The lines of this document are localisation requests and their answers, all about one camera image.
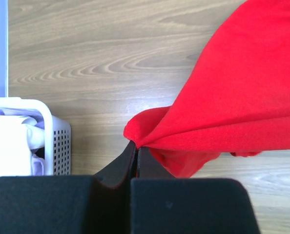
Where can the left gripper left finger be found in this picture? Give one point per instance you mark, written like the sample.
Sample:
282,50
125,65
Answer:
114,174

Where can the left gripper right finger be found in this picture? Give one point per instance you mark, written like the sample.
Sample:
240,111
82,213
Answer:
149,168

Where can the red t shirt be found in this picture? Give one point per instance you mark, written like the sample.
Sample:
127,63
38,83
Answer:
236,100

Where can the white laundry basket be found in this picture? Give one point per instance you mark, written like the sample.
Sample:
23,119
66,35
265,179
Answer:
57,149

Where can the white t shirt in basket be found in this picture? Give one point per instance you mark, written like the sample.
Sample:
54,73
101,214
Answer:
20,138

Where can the aluminium frame rail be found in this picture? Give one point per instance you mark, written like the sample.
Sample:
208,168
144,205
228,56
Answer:
6,32

